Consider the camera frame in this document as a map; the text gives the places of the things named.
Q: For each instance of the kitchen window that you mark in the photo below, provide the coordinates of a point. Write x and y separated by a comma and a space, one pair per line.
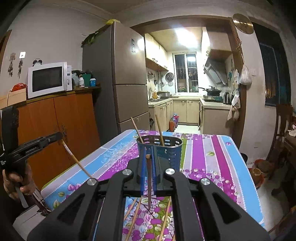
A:
186, 73

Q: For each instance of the white microwave oven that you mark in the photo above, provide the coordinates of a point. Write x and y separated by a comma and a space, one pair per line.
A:
49, 79

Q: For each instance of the round gold wall clock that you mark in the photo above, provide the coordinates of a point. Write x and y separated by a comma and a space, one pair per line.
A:
243, 23

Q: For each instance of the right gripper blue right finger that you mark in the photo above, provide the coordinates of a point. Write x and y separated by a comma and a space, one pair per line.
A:
154, 171

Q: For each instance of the orange wooden cabinet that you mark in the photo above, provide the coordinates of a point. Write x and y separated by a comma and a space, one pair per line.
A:
71, 114

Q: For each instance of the wooden dining chair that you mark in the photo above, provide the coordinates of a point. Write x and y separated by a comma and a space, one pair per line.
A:
282, 123

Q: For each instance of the steel range hood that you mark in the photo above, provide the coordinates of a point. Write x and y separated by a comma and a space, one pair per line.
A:
216, 71

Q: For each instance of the black wok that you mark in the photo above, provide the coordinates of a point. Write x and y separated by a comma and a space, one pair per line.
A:
211, 91

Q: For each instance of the white hanging plastic bag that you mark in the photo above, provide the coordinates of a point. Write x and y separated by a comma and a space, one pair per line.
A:
245, 77

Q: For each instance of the brown tall refrigerator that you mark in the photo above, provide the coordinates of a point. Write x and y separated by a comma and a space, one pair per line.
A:
116, 59

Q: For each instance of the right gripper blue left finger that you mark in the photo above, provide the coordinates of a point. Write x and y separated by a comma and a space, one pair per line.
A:
143, 169

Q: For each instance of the dark room window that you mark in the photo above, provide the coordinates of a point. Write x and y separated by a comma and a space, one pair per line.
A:
276, 71

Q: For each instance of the blue perforated utensil holder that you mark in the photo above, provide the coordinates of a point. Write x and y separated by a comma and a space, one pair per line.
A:
171, 150

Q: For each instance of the operator left hand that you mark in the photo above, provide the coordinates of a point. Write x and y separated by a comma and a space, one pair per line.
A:
25, 183

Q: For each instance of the wooden chopstick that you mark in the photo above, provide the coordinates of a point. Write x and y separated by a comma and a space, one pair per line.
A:
134, 219
160, 131
131, 204
165, 220
74, 158
135, 127
149, 179

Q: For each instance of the steel electric kettle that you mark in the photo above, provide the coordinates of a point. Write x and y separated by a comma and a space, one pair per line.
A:
227, 98

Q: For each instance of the floral striped tablecloth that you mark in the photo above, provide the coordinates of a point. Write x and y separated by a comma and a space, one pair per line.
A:
215, 157

